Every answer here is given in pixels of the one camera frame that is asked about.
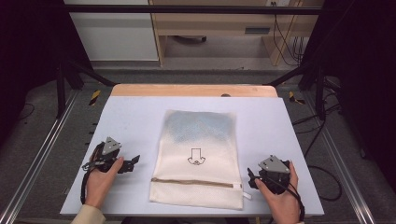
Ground person's left hand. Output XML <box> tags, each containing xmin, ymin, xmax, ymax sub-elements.
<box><xmin>85</xmin><ymin>157</ymin><xmax>125</xmax><ymax>210</ymax></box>

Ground black curtain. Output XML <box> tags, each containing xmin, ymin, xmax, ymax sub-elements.
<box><xmin>298</xmin><ymin>0</ymin><xmax>396</xmax><ymax>188</ymax></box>
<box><xmin>0</xmin><ymin>0</ymin><xmax>94</xmax><ymax>147</ymax></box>

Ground cream mesh laundry bag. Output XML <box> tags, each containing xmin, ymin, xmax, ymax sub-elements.
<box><xmin>148</xmin><ymin>109</ymin><xmax>252</xmax><ymax>210</ymax></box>

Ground light wooden desk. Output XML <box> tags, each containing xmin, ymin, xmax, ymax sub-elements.
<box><xmin>148</xmin><ymin>0</ymin><xmax>325</xmax><ymax>67</ymax></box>

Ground black looped floor cable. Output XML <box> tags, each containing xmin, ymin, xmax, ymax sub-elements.
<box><xmin>292</xmin><ymin>102</ymin><xmax>344</xmax><ymax>203</ymax></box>

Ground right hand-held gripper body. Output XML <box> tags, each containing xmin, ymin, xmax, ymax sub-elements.
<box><xmin>255</xmin><ymin>154</ymin><xmax>292</xmax><ymax>196</ymax></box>

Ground black hanging cables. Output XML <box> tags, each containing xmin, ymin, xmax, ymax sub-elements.
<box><xmin>272</xmin><ymin>1</ymin><xmax>305</xmax><ymax>67</ymax></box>

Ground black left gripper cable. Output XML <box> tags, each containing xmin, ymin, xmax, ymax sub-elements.
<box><xmin>79</xmin><ymin>161</ymin><xmax>98</xmax><ymax>205</ymax></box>

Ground thin black floor cable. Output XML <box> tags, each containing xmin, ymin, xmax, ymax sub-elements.
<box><xmin>17</xmin><ymin>102</ymin><xmax>35</xmax><ymax>122</ymax></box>

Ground yellow black tape piece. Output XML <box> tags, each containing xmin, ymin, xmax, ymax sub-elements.
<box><xmin>288</xmin><ymin>91</ymin><xmax>306</xmax><ymax>105</ymax></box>
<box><xmin>89</xmin><ymin>89</ymin><xmax>102</xmax><ymax>106</ymax></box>

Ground black horizontal bar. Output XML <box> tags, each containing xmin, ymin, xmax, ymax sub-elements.
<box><xmin>64</xmin><ymin>4</ymin><xmax>323</xmax><ymax>16</ymax></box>

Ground person's right hand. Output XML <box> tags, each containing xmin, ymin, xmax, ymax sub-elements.
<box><xmin>254</xmin><ymin>161</ymin><xmax>302</xmax><ymax>224</ymax></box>

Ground white cabinet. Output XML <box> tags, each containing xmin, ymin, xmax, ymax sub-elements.
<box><xmin>64</xmin><ymin>0</ymin><xmax>160</xmax><ymax>63</ymax></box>

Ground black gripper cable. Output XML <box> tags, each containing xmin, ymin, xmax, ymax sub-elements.
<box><xmin>253</xmin><ymin>175</ymin><xmax>306</xmax><ymax>222</ymax></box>
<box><xmin>79</xmin><ymin>161</ymin><xmax>98</xmax><ymax>205</ymax></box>

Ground white table mat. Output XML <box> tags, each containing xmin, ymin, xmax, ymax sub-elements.
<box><xmin>59</xmin><ymin>95</ymin><xmax>325</xmax><ymax>217</ymax></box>

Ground wooden table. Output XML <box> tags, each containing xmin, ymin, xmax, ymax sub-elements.
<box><xmin>110</xmin><ymin>83</ymin><xmax>278</xmax><ymax>98</ymax></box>

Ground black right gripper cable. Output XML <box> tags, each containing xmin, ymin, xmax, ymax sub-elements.
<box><xmin>253</xmin><ymin>175</ymin><xmax>306</xmax><ymax>222</ymax></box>

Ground black metal stand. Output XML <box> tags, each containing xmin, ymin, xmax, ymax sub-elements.
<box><xmin>267</xmin><ymin>59</ymin><xmax>328</xmax><ymax>121</ymax></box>
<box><xmin>55</xmin><ymin>59</ymin><xmax>118</xmax><ymax>119</ymax></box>

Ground aluminium floor rail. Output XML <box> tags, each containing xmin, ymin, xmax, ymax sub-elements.
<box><xmin>303</xmin><ymin>91</ymin><xmax>376</xmax><ymax>224</ymax></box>
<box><xmin>0</xmin><ymin>90</ymin><xmax>80</xmax><ymax>224</ymax></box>

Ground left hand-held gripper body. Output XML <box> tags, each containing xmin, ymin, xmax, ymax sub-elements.
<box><xmin>82</xmin><ymin>136</ymin><xmax>125</xmax><ymax>174</ymax></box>

